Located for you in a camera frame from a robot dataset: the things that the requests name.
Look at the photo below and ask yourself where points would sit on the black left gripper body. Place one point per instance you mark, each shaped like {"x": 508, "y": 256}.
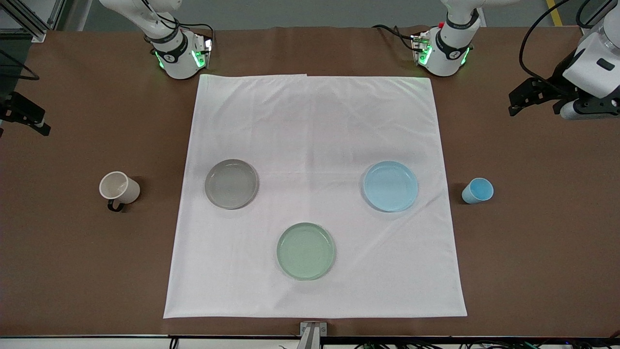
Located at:
{"x": 555, "y": 83}

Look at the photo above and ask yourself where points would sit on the blue cup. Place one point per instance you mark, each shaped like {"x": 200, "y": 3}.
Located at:
{"x": 477, "y": 191}

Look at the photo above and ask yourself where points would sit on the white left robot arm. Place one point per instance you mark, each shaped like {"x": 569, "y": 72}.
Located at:
{"x": 450, "y": 55}

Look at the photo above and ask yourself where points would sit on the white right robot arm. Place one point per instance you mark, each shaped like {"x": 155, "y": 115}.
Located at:
{"x": 177, "y": 63}

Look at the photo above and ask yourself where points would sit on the blue plate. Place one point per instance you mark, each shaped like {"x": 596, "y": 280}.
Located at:
{"x": 391, "y": 186}

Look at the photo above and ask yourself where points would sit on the gray plate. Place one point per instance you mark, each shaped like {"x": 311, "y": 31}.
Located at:
{"x": 231, "y": 184}

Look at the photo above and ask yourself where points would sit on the green plate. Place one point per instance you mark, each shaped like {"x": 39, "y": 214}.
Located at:
{"x": 306, "y": 251}

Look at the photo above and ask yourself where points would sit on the white cloth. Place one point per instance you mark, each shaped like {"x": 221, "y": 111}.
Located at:
{"x": 315, "y": 126}

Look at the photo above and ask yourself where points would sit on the metal bracket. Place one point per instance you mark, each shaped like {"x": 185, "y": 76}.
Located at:
{"x": 313, "y": 334}

